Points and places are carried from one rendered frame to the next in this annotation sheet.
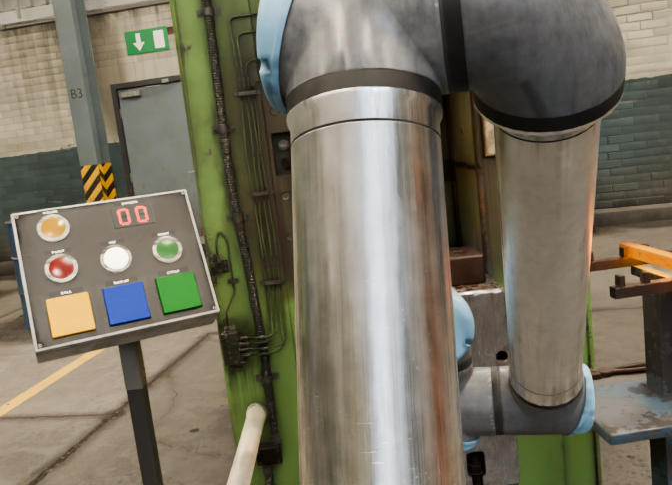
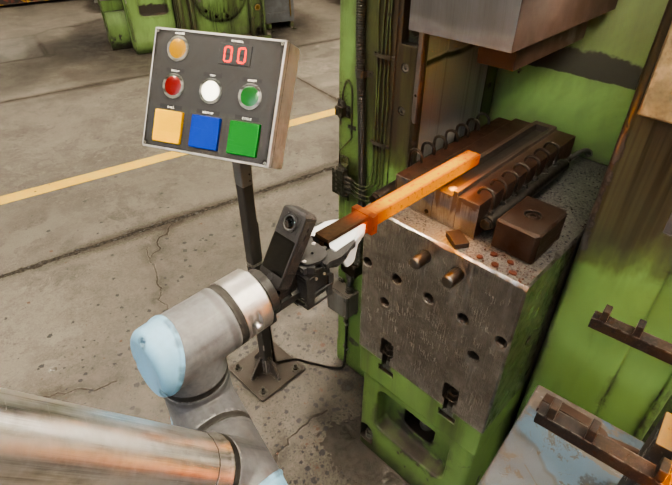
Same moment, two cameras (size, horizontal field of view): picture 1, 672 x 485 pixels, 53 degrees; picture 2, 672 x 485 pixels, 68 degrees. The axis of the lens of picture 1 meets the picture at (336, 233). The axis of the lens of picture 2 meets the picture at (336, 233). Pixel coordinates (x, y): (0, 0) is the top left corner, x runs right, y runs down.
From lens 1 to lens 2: 91 cm
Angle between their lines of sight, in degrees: 49
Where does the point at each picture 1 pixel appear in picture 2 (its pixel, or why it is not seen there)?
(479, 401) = not seen: hidden behind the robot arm
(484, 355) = (484, 329)
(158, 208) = (257, 54)
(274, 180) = (399, 47)
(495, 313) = (508, 303)
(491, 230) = (605, 205)
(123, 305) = (200, 133)
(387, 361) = not seen: outside the picture
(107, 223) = (215, 56)
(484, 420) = not seen: hidden behind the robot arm
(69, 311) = (166, 123)
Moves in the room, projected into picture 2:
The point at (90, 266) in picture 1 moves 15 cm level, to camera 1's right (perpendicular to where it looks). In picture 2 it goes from (192, 91) to (230, 109)
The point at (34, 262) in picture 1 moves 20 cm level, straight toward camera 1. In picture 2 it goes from (158, 74) to (99, 105)
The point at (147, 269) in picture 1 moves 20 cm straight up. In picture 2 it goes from (229, 109) to (216, 15)
